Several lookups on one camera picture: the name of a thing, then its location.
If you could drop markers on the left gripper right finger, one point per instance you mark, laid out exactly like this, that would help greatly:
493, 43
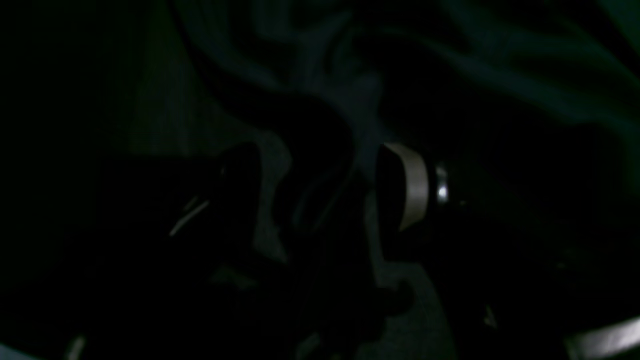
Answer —
411, 187

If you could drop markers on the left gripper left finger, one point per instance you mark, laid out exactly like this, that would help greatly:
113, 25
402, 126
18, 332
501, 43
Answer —
192, 208

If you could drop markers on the dark navy t-shirt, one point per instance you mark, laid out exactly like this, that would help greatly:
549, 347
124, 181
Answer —
534, 102

